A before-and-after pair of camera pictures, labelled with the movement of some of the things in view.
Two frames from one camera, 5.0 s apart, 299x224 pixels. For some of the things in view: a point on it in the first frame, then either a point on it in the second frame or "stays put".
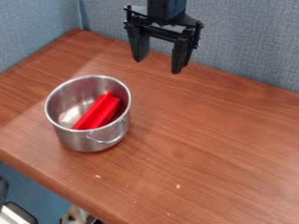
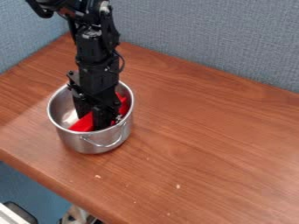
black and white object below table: (13, 214) stays put
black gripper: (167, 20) → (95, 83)
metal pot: (70, 101) stays put
